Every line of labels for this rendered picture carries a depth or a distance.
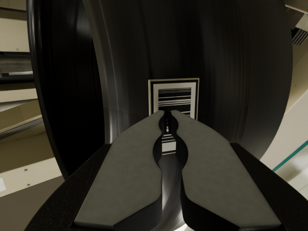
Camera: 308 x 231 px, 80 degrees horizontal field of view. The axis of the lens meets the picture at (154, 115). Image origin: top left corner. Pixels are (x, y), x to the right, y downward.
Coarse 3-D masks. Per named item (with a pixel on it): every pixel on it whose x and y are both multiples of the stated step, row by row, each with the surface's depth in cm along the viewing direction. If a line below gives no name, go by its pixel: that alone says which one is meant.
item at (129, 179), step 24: (144, 120) 11; (120, 144) 9; (144, 144) 9; (120, 168) 8; (144, 168) 8; (96, 192) 7; (120, 192) 7; (144, 192) 7; (96, 216) 6; (120, 216) 6; (144, 216) 6
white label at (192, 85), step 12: (156, 84) 13; (168, 84) 13; (180, 84) 14; (192, 84) 14; (156, 96) 13; (168, 96) 14; (180, 96) 14; (192, 96) 14; (156, 108) 14; (168, 108) 14; (180, 108) 14; (192, 108) 15; (168, 132) 14; (168, 144) 15
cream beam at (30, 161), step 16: (0, 144) 69; (16, 144) 71; (32, 144) 73; (48, 144) 75; (0, 160) 65; (16, 160) 66; (32, 160) 68; (48, 160) 71; (0, 176) 63; (16, 176) 67; (32, 176) 72; (48, 176) 77; (0, 192) 67
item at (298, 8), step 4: (284, 0) 34; (288, 0) 34; (292, 0) 33; (296, 0) 33; (300, 0) 33; (304, 0) 32; (288, 4) 34; (292, 4) 34; (296, 4) 33; (300, 4) 33; (304, 4) 32; (292, 8) 35; (296, 8) 33; (300, 8) 33; (304, 8) 32; (304, 12) 33
